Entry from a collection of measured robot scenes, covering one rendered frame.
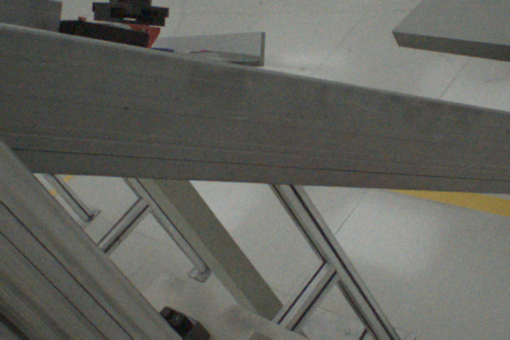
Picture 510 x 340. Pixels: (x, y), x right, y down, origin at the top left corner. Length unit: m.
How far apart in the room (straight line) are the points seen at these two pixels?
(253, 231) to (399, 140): 1.77
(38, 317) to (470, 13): 1.22
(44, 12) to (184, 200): 0.85
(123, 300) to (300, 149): 0.15
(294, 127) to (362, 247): 1.58
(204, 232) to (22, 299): 1.23
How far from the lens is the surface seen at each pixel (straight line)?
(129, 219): 2.04
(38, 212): 0.30
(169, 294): 1.20
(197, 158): 0.38
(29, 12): 0.68
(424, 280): 1.84
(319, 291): 1.50
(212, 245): 1.55
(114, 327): 0.33
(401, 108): 0.49
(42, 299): 0.31
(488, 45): 1.36
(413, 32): 1.47
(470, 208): 1.95
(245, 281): 1.63
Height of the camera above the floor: 1.32
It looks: 31 degrees down
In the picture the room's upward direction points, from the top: 34 degrees counter-clockwise
